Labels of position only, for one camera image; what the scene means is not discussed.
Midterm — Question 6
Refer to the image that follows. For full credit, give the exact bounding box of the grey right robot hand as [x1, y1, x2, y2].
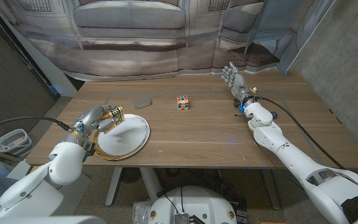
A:
[221, 61, 255, 105]

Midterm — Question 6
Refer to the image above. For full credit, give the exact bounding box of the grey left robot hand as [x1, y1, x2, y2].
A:
[63, 105, 121, 152]

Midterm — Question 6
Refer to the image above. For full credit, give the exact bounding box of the yellow new driver bumper sticker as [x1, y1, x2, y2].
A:
[99, 106, 126, 134]

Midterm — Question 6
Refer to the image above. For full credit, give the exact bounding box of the white gold-rimmed paper plate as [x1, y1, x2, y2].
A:
[92, 113, 151, 162]

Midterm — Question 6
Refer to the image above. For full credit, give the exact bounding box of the multicoloured puzzle cube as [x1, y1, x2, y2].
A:
[176, 95, 190, 111]

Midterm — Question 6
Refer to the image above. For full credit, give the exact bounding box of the white slanted table leg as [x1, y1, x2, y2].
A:
[105, 167, 123, 207]

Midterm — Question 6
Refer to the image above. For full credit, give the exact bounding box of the yellow black floor item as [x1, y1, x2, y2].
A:
[25, 165, 42, 175]

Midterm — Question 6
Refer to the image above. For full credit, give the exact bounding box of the printed living room backdrop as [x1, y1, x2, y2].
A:
[0, 0, 335, 82]

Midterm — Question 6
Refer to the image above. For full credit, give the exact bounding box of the white table column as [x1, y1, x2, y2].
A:
[139, 167, 163, 203]

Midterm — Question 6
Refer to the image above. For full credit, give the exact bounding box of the clear plastic bag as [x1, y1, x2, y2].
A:
[132, 200, 154, 224]

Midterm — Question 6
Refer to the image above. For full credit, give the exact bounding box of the grey table leg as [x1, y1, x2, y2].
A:
[261, 169, 282, 211]

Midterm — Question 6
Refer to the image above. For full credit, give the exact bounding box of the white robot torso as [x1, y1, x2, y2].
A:
[147, 185, 238, 224]

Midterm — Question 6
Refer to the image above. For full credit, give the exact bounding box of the left wrist yellow tagged wire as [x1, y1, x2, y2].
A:
[72, 126, 85, 139]

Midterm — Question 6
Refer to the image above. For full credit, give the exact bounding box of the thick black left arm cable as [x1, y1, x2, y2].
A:
[0, 116, 73, 138]

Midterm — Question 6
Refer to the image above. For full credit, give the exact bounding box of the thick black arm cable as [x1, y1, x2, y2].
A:
[0, 116, 73, 138]
[255, 96, 346, 170]

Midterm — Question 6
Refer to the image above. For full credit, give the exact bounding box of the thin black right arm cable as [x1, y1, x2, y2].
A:
[242, 113, 306, 190]

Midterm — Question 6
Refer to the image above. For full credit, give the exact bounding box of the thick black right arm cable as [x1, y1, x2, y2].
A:
[255, 96, 346, 170]

